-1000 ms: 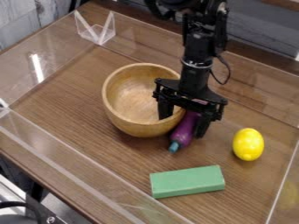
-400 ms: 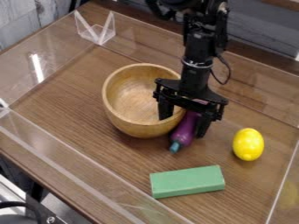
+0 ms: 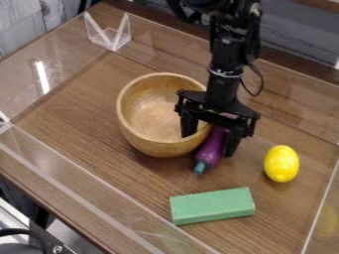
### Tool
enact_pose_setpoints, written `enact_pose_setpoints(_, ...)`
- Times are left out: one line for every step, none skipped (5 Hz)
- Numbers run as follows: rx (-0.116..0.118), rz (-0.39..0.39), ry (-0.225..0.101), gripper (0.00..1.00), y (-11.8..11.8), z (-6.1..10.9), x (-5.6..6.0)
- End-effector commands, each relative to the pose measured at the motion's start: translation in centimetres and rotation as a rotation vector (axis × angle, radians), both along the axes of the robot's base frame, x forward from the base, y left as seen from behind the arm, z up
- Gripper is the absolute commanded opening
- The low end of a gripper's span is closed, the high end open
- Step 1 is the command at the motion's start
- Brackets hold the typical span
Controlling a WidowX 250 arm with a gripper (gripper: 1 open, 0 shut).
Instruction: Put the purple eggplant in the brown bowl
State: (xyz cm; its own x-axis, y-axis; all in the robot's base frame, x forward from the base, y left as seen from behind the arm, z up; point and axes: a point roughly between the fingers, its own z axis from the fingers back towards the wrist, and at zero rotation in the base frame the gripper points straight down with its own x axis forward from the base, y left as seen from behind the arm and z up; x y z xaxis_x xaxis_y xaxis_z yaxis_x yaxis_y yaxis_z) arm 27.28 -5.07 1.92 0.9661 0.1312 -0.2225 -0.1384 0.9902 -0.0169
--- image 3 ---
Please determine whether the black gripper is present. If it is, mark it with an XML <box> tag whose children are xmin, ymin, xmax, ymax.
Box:
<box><xmin>175</xmin><ymin>89</ymin><xmax>260</xmax><ymax>158</ymax></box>

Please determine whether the purple toy eggplant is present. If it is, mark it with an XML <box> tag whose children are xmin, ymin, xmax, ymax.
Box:
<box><xmin>194</xmin><ymin>127</ymin><xmax>230</xmax><ymax>175</ymax></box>

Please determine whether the brown wooden bowl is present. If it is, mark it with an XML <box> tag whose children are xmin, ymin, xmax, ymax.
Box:
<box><xmin>115</xmin><ymin>72</ymin><xmax>211</xmax><ymax>158</ymax></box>

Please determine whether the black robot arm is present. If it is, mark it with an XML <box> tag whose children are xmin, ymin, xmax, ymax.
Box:
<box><xmin>166</xmin><ymin>0</ymin><xmax>262</xmax><ymax>157</ymax></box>

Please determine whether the yellow toy lemon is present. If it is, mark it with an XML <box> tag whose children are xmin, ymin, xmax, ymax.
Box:
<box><xmin>263</xmin><ymin>145</ymin><xmax>299</xmax><ymax>183</ymax></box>

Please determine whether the green rectangular block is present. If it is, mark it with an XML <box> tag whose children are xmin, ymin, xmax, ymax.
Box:
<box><xmin>170</xmin><ymin>188</ymin><xmax>255</xmax><ymax>225</ymax></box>

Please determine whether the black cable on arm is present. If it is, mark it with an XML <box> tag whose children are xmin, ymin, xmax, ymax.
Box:
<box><xmin>240</xmin><ymin>63</ymin><xmax>264</xmax><ymax>98</ymax></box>

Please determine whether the clear acrylic tray enclosure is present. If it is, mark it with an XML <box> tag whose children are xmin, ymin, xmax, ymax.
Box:
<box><xmin>0</xmin><ymin>17</ymin><xmax>339</xmax><ymax>254</ymax></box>

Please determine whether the clear acrylic corner bracket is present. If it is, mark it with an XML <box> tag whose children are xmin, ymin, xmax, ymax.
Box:
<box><xmin>84</xmin><ymin>12</ymin><xmax>131</xmax><ymax>52</ymax></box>

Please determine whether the black metal table frame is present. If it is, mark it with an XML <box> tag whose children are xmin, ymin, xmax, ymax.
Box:
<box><xmin>0</xmin><ymin>177</ymin><xmax>76</xmax><ymax>254</ymax></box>

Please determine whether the black cable lower left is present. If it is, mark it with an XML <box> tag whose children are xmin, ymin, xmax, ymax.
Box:
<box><xmin>0</xmin><ymin>227</ymin><xmax>48</xmax><ymax>254</ymax></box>

